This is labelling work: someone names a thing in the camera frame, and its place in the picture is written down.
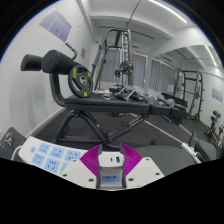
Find black exercise machine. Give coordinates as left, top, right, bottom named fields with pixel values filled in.
left=206, top=109, right=224, bottom=148

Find white power strip cable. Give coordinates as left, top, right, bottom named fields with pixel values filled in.
left=11, top=145, right=23, bottom=161

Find small black yellow weight plate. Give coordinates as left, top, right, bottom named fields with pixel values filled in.
left=114, top=60, right=134, bottom=78

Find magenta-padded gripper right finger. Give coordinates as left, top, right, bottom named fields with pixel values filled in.
left=119, top=143, right=166, bottom=190

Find black roller-pad weight bench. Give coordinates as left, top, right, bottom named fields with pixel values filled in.
left=19, top=49, right=175, bottom=148

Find group of silver dumbbells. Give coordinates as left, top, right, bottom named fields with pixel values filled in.
left=139, top=91, right=178, bottom=108

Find grey curved pull bar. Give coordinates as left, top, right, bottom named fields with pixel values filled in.
left=64, top=41, right=79, bottom=61

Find black padded workout bench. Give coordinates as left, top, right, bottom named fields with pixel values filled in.
left=0, top=126, right=224, bottom=177

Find small purple wall poster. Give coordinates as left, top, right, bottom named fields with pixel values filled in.
left=211, top=88, right=224, bottom=103

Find grey cable row handle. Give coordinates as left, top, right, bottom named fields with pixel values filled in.
left=114, top=84, right=138, bottom=102

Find grey window curtain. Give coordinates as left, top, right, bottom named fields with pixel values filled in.
left=148, top=58, right=178, bottom=93
left=101, top=49, right=148, bottom=89

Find silver key ring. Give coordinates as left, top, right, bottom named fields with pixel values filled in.
left=0, top=132, right=14, bottom=148

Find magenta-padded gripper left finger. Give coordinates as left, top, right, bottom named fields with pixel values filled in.
left=59, top=143, right=103, bottom=190

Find large black yellow weight plate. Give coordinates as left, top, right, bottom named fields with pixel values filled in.
left=67, top=64, right=93, bottom=99

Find large purple wall poster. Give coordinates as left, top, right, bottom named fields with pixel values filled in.
left=37, top=8, right=73, bottom=43

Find grey cable machine frame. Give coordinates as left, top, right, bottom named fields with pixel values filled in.
left=91, top=28, right=135, bottom=95

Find white ceiling light strip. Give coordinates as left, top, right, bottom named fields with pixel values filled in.
left=204, top=44, right=220, bottom=68
left=148, top=0, right=189, bottom=24

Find black squat rack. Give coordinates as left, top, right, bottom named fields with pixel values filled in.
left=174, top=68, right=204, bottom=123

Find black padded box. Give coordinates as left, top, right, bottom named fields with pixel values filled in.
left=161, top=92, right=188, bottom=126

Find white power strip, blue sockets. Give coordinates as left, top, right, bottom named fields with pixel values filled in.
left=18, top=135, right=123, bottom=190

